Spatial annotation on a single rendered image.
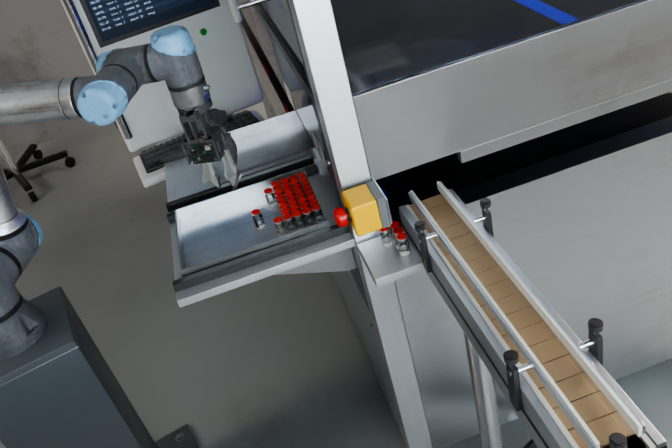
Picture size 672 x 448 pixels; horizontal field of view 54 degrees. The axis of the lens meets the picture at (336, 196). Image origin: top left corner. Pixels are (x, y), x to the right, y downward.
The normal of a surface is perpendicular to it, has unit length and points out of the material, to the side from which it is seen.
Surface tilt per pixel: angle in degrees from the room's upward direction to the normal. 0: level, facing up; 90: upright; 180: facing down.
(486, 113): 90
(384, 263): 0
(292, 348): 0
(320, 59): 90
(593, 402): 0
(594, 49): 90
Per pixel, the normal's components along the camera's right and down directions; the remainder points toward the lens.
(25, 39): 0.47, 0.40
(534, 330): -0.22, -0.81
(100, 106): -0.06, 0.57
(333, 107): 0.26, 0.49
